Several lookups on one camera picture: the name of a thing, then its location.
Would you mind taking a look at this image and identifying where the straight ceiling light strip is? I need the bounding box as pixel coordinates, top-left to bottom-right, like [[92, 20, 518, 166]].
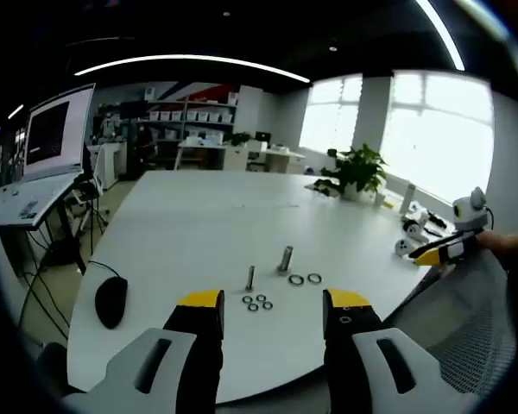
[[414, 0, 465, 72]]

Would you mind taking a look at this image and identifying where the large bright window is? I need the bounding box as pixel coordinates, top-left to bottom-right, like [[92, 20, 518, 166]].
[[379, 71, 496, 204], [300, 75, 363, 152]]

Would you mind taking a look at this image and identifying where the black mouse cable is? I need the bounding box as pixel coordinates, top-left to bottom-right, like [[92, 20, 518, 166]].
[[87, 260, 121, 280]]

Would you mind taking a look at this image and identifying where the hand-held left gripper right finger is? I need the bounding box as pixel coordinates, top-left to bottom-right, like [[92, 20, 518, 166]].
[[321, 287, 480, 414]]

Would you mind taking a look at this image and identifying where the large threaded steel stud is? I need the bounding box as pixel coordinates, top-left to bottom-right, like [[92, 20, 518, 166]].
[[276, 244, 295, 276]]

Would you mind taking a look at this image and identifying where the black monitor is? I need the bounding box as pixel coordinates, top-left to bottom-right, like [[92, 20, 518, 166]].
[[120, 100, 149, 120]]

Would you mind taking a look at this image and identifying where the black laptop stand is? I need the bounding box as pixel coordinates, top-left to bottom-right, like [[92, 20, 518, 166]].
[[23, 174, 109, 277]]

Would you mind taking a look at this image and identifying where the shelving with white bins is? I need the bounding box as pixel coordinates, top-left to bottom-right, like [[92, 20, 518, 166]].
[[148, 97, 238, 146]]

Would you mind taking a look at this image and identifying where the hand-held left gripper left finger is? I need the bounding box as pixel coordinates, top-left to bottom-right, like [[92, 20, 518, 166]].
[[62, 288, 225, 414]]

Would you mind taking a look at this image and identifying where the large potted green plant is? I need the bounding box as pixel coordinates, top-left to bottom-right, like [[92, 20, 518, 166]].
[[320, 143, 389, 202]]

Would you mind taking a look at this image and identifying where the small black device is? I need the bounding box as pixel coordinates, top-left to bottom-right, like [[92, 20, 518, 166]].
[[426, 213, 455, 237]]

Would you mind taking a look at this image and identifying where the person's right hand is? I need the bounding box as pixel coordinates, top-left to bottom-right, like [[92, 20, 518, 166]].
[[474, 231, 518, 273]]

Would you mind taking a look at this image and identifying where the tall white bottle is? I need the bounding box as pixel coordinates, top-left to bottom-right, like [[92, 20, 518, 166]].
[[399, 183, 417, 216]]

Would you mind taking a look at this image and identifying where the curved ceiling light strip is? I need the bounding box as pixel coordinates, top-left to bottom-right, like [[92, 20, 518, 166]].
[[73, 54, 312, 83]]

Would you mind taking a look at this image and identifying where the grey mesh office chair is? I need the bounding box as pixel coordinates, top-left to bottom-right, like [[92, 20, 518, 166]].
[[382, 252, 518, 396]]

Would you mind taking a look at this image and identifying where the black computer mouse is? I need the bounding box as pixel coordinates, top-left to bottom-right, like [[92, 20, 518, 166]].
[[94, 277, 130, 329]]

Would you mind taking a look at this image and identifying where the white background desk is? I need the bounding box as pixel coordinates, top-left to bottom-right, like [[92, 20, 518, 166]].
[[176, 141, 306, 174]]

